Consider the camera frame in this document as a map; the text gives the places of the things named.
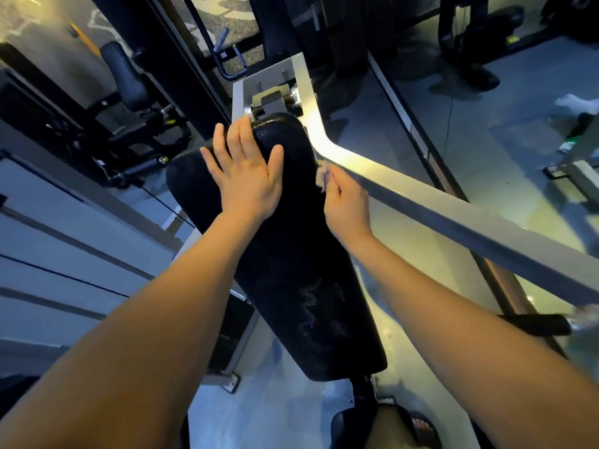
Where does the person's left forearm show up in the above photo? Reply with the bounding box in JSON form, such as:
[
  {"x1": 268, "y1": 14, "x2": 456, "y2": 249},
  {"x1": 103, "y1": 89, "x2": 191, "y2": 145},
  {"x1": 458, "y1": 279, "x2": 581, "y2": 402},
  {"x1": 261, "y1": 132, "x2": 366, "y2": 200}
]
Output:
[{"x1": 0, "y1": 215, "x2": 263, "y2": 449}]

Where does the black seated gym machine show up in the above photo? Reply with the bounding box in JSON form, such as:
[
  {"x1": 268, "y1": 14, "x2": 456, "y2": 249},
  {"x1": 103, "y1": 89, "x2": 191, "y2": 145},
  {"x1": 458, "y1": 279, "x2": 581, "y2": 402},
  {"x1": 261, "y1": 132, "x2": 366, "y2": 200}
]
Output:
[{"x1": 0, "y1": 41, "x2": 193, "y2": 190}]

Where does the person's left hand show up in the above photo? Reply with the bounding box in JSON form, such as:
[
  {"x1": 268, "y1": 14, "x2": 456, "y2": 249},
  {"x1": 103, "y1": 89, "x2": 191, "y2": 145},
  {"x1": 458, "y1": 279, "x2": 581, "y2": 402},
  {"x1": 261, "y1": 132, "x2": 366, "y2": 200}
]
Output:
[{"x1": 200, "y1": 115, "x2": 285, "y2": 228}]

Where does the person's black sandal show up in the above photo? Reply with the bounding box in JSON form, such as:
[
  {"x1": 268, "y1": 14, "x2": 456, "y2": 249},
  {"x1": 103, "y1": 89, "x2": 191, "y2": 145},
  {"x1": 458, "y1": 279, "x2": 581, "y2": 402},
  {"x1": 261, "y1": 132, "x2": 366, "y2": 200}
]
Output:
[{"x1": 376, "y1": 397, "x2": 443, "y2": 449}]

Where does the black padded seat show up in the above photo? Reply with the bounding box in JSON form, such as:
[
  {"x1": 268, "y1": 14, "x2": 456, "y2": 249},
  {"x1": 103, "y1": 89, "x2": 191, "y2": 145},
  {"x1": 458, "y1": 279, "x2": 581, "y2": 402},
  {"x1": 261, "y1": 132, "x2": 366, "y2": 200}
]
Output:
[{"x1": 329, "y1": 406, "x2": 375, "y2": 449}]

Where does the black pillar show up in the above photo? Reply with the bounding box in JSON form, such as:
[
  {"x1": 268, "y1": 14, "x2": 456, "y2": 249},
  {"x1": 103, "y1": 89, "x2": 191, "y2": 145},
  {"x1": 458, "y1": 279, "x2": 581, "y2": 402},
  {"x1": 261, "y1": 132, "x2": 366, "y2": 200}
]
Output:
[{"x1": 89, "y1": 0, "x2": 230, "y2": 138}]

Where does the person's right hand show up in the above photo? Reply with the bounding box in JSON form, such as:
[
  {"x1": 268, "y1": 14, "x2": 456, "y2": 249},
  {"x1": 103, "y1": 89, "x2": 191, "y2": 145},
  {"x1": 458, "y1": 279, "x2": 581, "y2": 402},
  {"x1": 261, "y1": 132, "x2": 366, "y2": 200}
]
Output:
[{"x1": 323, "y1": 163, "x2": 375, "y2": 251}]

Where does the black weight plate stack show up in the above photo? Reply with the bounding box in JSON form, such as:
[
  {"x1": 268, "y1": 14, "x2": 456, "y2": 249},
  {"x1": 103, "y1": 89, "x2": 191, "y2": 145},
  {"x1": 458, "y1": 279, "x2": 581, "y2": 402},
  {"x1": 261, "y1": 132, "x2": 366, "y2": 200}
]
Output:
[{"x1": 208, "y1": 294, "x2": 256, "y2": 372}]

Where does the person's right forearm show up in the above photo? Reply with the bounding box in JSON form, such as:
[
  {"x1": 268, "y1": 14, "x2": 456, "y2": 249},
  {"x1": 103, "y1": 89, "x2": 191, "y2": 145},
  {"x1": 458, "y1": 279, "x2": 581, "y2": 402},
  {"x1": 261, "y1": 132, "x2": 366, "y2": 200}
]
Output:
[{"x1": 344, "y1": 236, "x2": 599, "y2": 449}]

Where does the black steel cable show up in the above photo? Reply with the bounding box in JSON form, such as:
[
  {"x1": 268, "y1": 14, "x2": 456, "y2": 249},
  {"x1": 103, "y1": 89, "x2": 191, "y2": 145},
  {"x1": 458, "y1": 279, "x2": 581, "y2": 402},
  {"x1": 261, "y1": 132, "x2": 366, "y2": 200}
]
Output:
[
  {"x1": 140, "y1": 184, "x2": 197, "y2": 229},
  {"x1": 0, "y1": 253, "x2": 130, "y2": 299}
]

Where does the white cloth bundle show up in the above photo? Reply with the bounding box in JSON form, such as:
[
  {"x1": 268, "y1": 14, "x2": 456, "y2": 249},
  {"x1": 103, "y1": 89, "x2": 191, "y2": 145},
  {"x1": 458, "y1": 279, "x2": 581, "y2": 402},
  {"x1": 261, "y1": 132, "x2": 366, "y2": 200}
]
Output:
[{"x1": 554, "y1": 94, "x2": 599, "y2": 115}]

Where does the black padded backrest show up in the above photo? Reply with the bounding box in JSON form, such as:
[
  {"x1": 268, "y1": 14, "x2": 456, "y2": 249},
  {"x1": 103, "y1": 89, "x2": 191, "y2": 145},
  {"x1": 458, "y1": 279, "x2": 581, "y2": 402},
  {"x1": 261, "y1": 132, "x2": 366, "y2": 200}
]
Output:
[{"x1": 166, "y1": 112, "x2": 388, "y2": 383}]

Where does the beige cleaning cloth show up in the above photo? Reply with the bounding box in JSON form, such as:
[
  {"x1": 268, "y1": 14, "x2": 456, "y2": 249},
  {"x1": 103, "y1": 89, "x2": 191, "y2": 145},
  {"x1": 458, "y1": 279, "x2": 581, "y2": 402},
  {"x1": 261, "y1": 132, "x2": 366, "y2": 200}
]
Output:
[{"x1": 314, "y1": 161, "x2": 333, "y2": 192}]

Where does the chrome guide rod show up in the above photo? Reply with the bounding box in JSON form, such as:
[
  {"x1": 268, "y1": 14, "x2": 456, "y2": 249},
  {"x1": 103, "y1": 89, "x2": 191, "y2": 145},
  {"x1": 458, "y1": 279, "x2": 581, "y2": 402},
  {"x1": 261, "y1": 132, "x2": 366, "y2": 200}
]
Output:
[
  {"x1": 0, "y1": 205, "x2": 155, "y2": 281},
  {"x1": 0, "y1": 287, "x2": 107, "y2": 321}
]

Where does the brown partition base rail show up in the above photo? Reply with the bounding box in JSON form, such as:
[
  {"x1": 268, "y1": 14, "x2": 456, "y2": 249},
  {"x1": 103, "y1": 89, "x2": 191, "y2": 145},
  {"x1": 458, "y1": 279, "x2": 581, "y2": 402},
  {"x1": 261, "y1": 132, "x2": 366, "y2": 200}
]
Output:
[{"x1": 472, "y1": 252, "x2": 567, "y2": 356}]

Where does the grey gym machine frame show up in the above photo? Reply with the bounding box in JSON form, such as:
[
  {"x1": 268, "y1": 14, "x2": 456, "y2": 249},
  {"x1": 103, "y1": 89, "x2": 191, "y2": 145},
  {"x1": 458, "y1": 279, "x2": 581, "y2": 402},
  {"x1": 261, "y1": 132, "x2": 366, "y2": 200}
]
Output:
[{"x1": 0, "y1": 51, "x2": 599, "y2": 393}]

